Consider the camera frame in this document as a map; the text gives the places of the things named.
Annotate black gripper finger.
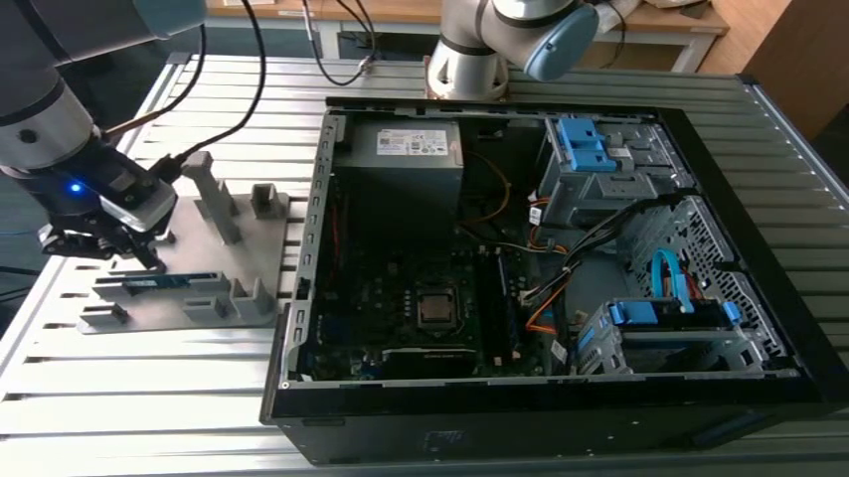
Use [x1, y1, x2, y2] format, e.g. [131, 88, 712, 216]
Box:
[128, 239, 169, 273]

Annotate green RAM stick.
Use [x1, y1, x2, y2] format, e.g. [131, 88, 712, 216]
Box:
[92, 270, 225, 295]

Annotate grey parts rack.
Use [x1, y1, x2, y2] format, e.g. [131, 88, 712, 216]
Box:
[76, 151, 294, 335]

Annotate green motherboard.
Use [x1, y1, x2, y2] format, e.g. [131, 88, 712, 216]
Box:
[309, 233, 552, 380]

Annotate grey power supply unit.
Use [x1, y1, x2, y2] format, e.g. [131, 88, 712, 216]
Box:
[330, 118, 466, 235]

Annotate silver CPU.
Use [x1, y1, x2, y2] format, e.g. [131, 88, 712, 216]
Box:
[421, 292, 461, 322]

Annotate metal socket cover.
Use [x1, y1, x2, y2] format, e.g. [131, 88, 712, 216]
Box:
[414, 282, 468, 333]

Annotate black graphics card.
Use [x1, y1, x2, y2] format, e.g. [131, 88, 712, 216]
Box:
[381, 347, 481, 378]

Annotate black PC case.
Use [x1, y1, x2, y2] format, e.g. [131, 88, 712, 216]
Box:
[258, 96, 849, 466]

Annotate blue plastic disk carrier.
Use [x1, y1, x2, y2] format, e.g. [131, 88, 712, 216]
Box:
[573, 147, 610, 173]
[560, 117, 601, 150]

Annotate grey metal drive cage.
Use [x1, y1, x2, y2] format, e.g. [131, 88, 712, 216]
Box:
[534, 116, 700, 231]
[573, 297, 791, 375]

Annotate hard disk in blue carrier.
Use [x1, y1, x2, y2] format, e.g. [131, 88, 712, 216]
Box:
[608, 297, 744, 332]

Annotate wooden desk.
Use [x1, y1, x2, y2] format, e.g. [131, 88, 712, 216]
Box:
[205, 0, 732, 74]

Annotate wooden cabinet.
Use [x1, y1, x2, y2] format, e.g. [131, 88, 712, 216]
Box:
[696, 0, 849, 143]

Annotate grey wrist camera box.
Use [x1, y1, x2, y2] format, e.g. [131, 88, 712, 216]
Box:
[99, 176, 179, 234]

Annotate thick black camera cable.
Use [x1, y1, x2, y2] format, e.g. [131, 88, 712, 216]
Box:
[158, 0, 270, 175]

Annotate black cable with plug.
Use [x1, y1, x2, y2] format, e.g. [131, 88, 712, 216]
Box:
[303, 0, 381, 86]

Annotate yellow black wire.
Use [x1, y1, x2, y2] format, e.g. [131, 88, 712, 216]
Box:
[462, 150, 514, 226]

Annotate orange SATA cable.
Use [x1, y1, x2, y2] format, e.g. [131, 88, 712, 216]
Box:
[526, 290, 570, 340]

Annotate coloured drive power wires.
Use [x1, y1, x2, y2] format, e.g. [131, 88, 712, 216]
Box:
[528, 196, 572, 255]

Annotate black cable bundle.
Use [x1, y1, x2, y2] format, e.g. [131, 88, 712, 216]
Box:
[524, 193, 678, 309]

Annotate blue SATA cable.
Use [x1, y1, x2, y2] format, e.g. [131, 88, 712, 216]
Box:
[652, 249, 697, 313]

